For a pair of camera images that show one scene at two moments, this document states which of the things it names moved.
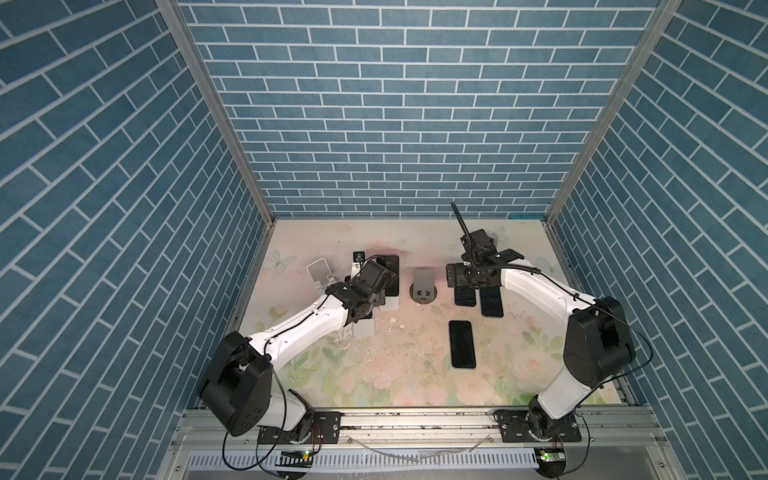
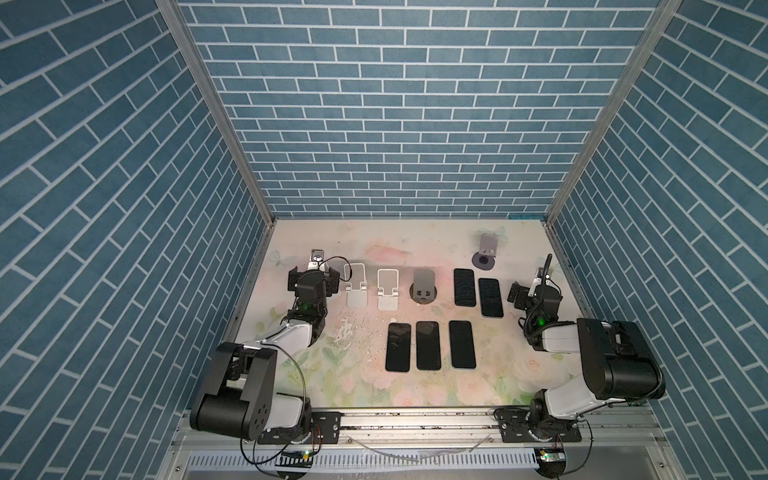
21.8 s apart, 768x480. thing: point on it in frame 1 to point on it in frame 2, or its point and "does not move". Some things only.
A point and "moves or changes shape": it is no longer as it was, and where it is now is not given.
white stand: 364,328 moves or changes shape
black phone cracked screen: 465,296 does not move
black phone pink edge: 390,263 to 398,347
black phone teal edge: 491,302 does not move
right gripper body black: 463,275 to 524,302
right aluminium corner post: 653,32 does not move
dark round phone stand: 423,290 does not move
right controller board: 550,461 does not move
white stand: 319,272 moves or changes shape
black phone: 462,344 does not move
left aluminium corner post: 219,106 does not move
